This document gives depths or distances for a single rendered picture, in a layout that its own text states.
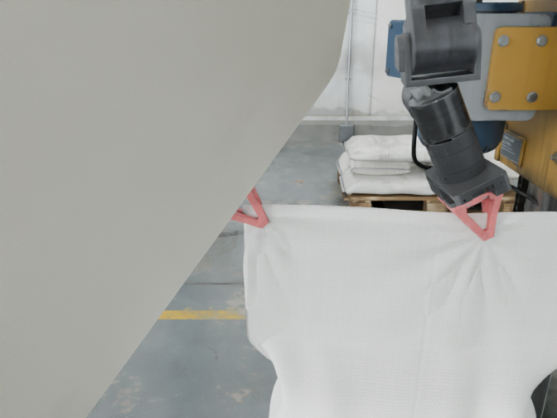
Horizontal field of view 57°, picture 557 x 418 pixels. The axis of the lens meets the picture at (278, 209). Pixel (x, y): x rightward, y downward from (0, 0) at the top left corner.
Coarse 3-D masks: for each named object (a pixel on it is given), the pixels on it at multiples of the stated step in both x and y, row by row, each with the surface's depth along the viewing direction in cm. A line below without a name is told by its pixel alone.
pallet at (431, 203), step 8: (344, 192) 385; (512, 192) 359; (344, 200) 386; (352, 200) 350; (360, 200) 350; (368, 200) 350; (376, 200) 350; (384, 200) 350; (392, 200) 350; (400, 200) 350; (408, 200) 350; (416, 200) 350; (424, 200) 350; (432, 200) 350; (504, 200) 350; (512, 200) 350; (424, 208) 357; (432, 208) 352; (440, 208) 352; (504, 208) 352; (512, 208) 352
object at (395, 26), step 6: (390, 24) 85; (396, 24) 84; (402, 24) 83; (390, 30) 86; (396, 30) 84; (402, 30) 83; (390, 36) 86; (390, 42) 86; (390, 48) 86; (390, 54) 87; (390, 60) 87; (390, 66) 87; (390, 72) 87; (396, 72) 86
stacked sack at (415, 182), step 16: (352, 176) 358; (368, 176) 358; (384, 176) 355; (400, 176) 354; (416, 176) 354; (352, 192) 351; (368, 192) 350; (384, 192) 349; (400, 192) 349; (416, 192) 348; (432, 192) 348
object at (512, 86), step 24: (480, 24) 78; (504, 24) 78; (528, 24) 78; (504, 48) 78; (528, 48) 78; (552, 48) 78; (504, 72) 79; (528, 72) 79; (552, 72) 79; (480, 96) 81; (504, 96) 80; (528, 96) 80; (552, 96) 80; (480, 120) 83; (504, 120) 83
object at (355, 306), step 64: (256, 256) 69; (320, 256) 68; (384, 256) 67; (448, 256) 66; (512, 256) 66; (256, 320) 72; (320, 320) 71; (384, 320) 70; (448, 320) 69; (512, 320) 70; (320, 384) 70; (384, 384) 69; (448, 384) 69; (512, 384) 69
